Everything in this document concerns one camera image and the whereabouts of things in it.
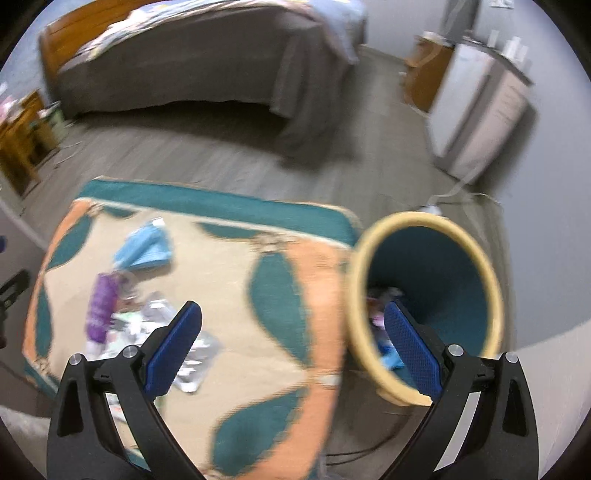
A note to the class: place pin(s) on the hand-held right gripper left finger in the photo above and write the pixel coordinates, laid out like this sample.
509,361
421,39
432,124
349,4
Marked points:
173,350

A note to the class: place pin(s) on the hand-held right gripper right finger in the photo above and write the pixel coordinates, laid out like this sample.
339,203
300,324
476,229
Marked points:
411,350

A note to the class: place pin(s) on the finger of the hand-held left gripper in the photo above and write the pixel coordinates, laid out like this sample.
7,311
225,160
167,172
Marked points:
14,288

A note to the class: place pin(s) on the silver foil packet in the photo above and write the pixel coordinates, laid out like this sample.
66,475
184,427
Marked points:
198,350

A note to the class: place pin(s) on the teal bin with yellow rim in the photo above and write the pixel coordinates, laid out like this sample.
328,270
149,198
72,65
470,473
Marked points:
443,277

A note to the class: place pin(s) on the purple packet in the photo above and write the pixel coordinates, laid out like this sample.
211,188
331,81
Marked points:
105,304

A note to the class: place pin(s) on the light blue packet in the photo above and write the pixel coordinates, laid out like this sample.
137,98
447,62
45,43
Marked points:
143,251

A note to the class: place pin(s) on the teal and orange patterned mat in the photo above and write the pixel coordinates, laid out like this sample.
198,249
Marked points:
240,286

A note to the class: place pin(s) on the wooden bedside table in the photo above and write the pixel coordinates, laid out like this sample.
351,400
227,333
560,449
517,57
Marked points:
18,147

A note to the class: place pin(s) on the white power strip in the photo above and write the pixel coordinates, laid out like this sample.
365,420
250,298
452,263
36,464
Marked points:
431,210

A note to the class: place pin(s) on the wooden stool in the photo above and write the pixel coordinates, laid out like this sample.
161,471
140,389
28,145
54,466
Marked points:
44,138

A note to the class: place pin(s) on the green waste bin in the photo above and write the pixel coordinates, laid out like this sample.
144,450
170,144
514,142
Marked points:
55,124

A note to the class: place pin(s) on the pink tissue box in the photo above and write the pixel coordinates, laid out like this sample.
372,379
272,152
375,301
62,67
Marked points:
7,105

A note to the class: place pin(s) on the white air purifier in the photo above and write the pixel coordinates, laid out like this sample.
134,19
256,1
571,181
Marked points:
471,110

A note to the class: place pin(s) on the wooden cabinet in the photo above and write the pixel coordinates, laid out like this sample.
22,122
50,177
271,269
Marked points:
429,74

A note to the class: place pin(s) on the bed with grey blanket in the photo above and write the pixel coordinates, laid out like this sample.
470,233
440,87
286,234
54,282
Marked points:
194,64

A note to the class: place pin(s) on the white router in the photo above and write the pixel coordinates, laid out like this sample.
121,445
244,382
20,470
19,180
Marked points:
510,46

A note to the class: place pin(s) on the light blue printed quilt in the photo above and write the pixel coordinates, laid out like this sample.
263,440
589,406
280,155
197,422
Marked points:
332,23

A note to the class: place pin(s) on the black monitor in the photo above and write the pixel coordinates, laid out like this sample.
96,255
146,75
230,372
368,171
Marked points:
466,16

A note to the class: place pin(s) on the wooden bed frame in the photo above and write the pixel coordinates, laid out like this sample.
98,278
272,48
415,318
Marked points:
74,32

